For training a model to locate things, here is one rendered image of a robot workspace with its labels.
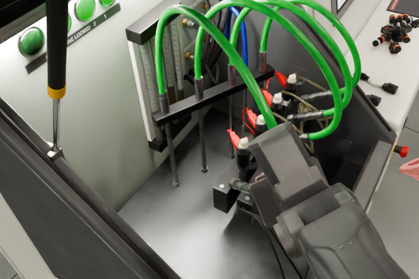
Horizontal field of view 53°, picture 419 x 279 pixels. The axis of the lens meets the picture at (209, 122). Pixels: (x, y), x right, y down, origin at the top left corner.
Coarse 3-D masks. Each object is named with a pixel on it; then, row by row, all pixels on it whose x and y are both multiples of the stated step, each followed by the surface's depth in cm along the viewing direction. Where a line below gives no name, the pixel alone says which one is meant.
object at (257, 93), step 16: (160, 16) 73; (192, 16) 63; (160, 32) 77; (208, 32) 61; (160, 48) 81; (224, 48) 60; (160, 64) 85; (240, 64) 59; (160, 80) 88; (160, 96) 91; (256, 96) 58
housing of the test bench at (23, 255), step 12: (0, 204) 83; (0, 216) 91; (12, 216) 84; (0, 228) 99; (12, 228) 91; (0, 240) 111; (12, 240) 101; (24, 240) 92; (12, 252) 112; (24, 252) 102; (36, 252) 94; (12, 264) 125; (24, 264) 113; (36, 264) 104; (24, 276) 128; (36, 276) 115; (48, 276) 104
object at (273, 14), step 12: (228, 0) 76; (240, 0) 75; (216, 12) 79; (264, 12) 73; (276, 12) 73; (288, 24) 72; (300, 36) 72; (312, 48) 73; (324, 60) 74; (324, 72) 74; (336, 84) 75; (336, 96) 76; (336, 108) 78; (336, 120) 80; (324, 132) 83
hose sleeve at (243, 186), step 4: (236, 180) 79; (236, 184) 77; (240, 184) 76; (244, 184) 75; (248, 184) 75; (236, 188) 78; (240, 188) 76; (244, 188) 75; (248, 188) 74; (248, 192) 74
